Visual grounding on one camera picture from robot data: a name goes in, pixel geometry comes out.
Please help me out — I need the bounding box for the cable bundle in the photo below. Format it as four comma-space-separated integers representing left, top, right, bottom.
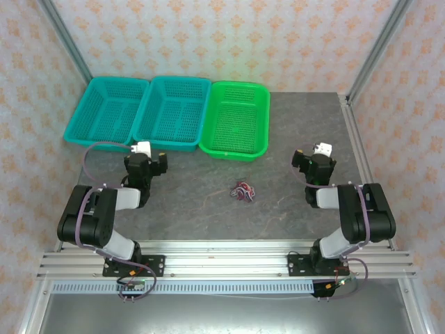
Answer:
229, 180, 257, 203

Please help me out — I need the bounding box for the teal plastic basket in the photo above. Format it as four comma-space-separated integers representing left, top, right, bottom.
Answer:
132, 75, 212, 153
63, 76, 151, 153

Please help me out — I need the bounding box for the green plastic basket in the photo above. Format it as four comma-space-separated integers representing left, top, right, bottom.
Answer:
198, 80, 271, 163

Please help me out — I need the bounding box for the small controller board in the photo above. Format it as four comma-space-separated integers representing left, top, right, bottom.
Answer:
116, 276, 147, 293
321, 276, 355, 293

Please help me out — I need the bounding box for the grey metal lower shelf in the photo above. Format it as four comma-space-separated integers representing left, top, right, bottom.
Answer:
20, 292, 430, 334

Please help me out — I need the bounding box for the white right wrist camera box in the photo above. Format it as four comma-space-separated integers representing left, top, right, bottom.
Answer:
312, 141, 333, 157

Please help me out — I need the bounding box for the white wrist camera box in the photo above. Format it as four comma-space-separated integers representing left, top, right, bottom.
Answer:
132, 140, 153, 158
312, 141, 333, 157

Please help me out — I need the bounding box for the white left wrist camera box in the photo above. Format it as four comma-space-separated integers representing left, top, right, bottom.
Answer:
132, 140, 153, 158

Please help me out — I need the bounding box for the aluminium side rail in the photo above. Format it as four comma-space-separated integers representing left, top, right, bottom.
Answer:
339, 93, 397, 251

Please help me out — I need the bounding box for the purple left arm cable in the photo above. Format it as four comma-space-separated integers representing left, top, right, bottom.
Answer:
74, 141, 158, 303

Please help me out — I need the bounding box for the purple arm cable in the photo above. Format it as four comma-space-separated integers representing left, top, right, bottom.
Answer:
290, 143, 369, 301
74, 141, 158, 303

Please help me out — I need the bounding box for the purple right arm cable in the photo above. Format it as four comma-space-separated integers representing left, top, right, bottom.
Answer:
290, 143, 369, 301

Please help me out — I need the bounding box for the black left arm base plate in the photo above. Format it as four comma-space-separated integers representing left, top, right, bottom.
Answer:
102, 255, 166, 278

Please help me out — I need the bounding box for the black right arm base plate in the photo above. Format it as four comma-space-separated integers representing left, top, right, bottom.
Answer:
287, 253, 350, 278

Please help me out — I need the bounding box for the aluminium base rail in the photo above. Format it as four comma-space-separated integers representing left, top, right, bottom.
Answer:
36, 239, 418, 280

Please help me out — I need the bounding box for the aluminium frame post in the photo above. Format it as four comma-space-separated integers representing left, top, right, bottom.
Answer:
36, 0, 93, 84
347, 0, 415, 105

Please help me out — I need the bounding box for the white slotted cable duct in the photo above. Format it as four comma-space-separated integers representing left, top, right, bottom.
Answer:
51, 280, 316, 296

